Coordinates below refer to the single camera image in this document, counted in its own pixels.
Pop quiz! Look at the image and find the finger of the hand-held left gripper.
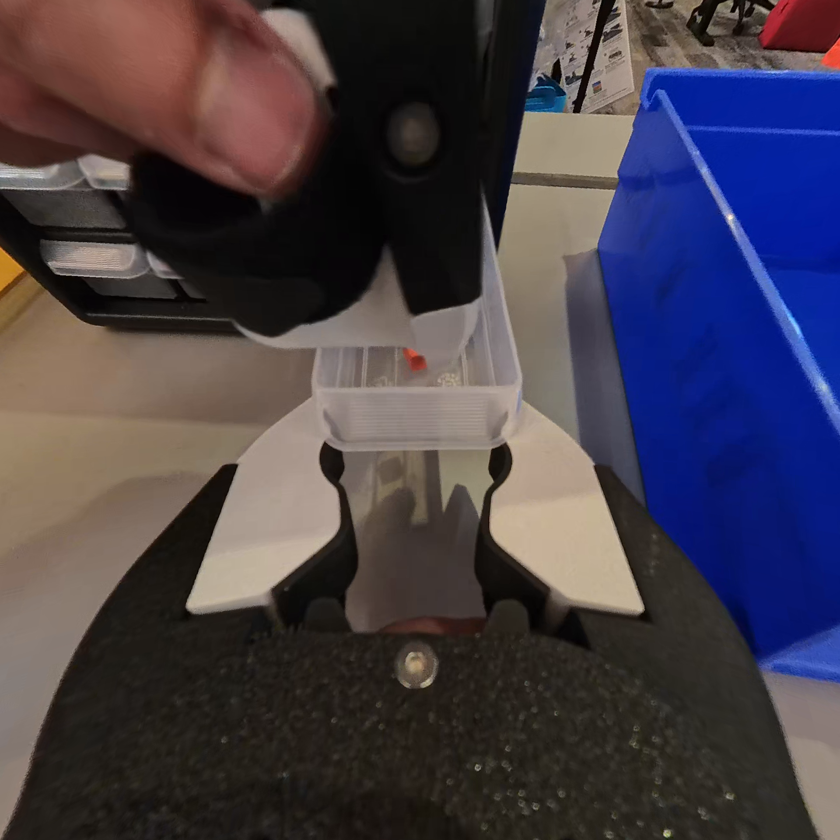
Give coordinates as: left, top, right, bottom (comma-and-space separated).
387, 249, 481, 370

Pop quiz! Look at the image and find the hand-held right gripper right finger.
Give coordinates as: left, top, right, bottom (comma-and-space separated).
476, 402, 645, 634

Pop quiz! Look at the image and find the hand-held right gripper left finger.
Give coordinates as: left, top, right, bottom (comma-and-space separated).
185, 397, 361, 618

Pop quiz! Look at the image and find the clear plastic drawer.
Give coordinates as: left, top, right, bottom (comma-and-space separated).
311, 190, 524, 452

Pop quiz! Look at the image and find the black drawer cabinet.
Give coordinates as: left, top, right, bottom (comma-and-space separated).
0, 0, 547, 337

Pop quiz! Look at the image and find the blue plastic bin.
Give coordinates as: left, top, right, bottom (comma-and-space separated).
597, 66, 840, 683

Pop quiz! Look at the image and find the set of clear cabinet drawers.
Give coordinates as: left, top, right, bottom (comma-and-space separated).
0, 157, 206, 303

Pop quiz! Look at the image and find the yellow plastic bin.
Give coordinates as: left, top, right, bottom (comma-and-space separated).
0, 252, 35, 298

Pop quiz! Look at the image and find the person's left hand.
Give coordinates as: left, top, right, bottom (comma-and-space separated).
0, 0, 330, 199

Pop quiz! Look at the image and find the blue bag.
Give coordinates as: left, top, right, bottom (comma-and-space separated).
525, 73, 567, 114

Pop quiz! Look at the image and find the black tripod stand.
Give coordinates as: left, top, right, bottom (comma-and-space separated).
571, 0, 622, 114

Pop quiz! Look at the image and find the crumpled printed paper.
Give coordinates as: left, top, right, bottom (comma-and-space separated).
541, 0, 635, 116

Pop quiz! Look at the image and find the black office chair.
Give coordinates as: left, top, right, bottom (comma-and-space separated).
646, 0, 777, 47

